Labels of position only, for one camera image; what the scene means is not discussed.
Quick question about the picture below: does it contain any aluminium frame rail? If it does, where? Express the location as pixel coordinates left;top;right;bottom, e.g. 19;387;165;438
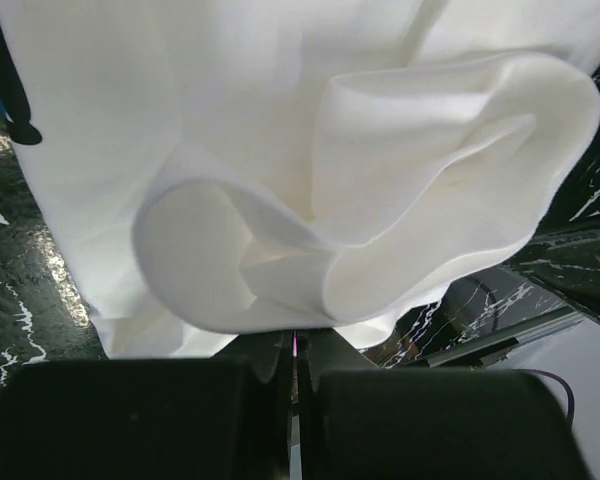
408;306;600;368

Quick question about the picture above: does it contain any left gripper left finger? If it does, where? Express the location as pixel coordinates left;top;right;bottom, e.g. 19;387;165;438
0;332;293;479

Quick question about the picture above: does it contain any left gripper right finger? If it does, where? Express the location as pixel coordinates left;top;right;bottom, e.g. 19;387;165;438
296;330;590;479

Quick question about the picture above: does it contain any white daisy t-shirt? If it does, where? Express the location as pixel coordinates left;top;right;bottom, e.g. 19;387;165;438
0;1;600;358

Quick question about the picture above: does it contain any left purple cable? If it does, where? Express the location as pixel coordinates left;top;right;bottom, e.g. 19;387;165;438
534;371;577;426

